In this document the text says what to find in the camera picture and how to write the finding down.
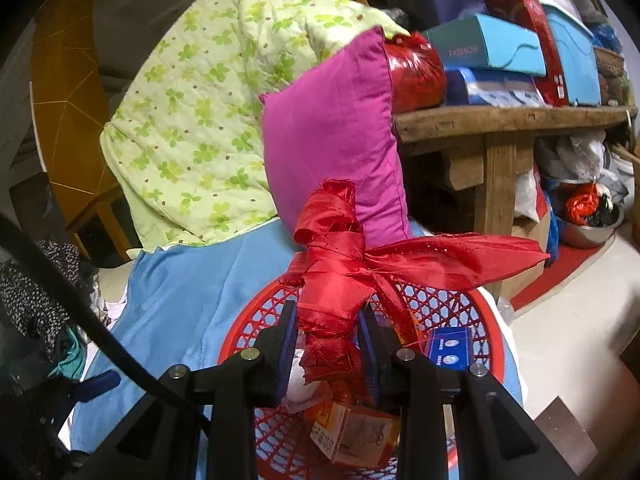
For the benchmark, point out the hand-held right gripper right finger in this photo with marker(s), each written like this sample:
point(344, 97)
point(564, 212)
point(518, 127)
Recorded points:
point(369, 375)

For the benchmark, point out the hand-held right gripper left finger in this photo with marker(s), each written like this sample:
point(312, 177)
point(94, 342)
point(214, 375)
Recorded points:
point(287, 375)

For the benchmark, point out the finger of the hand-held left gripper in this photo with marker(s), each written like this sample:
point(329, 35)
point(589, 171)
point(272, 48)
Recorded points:
point(100, 384)

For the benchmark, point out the small cardboard box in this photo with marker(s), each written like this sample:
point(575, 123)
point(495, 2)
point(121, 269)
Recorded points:
point(360, 435)

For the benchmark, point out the red mesh basket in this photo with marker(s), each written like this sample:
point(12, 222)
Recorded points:
point(260, 310)

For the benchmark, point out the small blue box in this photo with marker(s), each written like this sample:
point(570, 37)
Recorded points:
point(450, 350)

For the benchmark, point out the red satin ribbon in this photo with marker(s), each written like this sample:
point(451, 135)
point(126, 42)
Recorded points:
point(335, 280)

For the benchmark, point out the teal garment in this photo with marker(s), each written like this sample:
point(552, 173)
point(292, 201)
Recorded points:
point(70, 355)

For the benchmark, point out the black white-dotted garment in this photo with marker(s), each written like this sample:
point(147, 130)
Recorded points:
point(30, 300)

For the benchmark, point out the blue blanket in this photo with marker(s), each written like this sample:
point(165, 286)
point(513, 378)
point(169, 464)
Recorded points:
point(175, 300)

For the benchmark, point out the brown cardboard carton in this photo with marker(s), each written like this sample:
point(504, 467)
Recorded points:
point(525, 250)

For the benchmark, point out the brown board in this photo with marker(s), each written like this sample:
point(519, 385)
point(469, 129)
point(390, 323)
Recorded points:
point(565, 435)

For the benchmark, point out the red floor mat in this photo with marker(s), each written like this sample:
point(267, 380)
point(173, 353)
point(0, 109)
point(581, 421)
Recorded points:
point(550, 275)

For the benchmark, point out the white sack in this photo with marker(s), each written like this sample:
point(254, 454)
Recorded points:
point(526, 192)

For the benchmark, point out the magenta pillow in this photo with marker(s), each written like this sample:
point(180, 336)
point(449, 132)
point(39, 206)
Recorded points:
point(330, 135)

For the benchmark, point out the wooden bench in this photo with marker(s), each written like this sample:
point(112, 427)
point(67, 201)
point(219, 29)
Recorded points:
point(500, 170)

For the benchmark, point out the steel basin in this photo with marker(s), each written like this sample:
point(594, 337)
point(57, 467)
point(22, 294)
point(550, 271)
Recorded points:
point(590, 235)

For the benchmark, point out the orange-red plastic bag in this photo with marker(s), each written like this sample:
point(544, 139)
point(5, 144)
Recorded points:
point(580, 205)

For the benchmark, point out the green floral quilt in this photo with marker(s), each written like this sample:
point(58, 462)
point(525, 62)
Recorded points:
point(200, 110)

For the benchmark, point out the dark plastic bag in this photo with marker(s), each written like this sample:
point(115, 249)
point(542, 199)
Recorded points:
point(607, 215)

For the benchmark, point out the orange wooden wardrobe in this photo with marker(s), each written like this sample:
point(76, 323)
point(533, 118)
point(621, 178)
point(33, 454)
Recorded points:
point(65, 85)

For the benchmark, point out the shiny red bag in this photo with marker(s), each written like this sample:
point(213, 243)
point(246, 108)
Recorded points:
point(415, 75)

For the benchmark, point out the blue and white flat box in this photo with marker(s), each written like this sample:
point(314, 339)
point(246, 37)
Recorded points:
point(480, 87)

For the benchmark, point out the white plastic bag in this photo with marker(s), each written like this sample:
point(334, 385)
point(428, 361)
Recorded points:
point(585, 152)

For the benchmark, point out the teal cardboard box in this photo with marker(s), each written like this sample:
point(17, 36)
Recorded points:
point(490, 45)

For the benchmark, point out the tall light blue box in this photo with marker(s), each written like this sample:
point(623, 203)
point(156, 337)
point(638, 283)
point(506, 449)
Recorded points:
point(575, 60)

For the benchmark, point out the tall red box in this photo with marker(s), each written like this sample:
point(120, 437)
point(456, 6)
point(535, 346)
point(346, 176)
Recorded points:
point(530, 15)

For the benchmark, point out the wicker basket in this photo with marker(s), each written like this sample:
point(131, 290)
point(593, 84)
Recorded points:
point(610, 62)

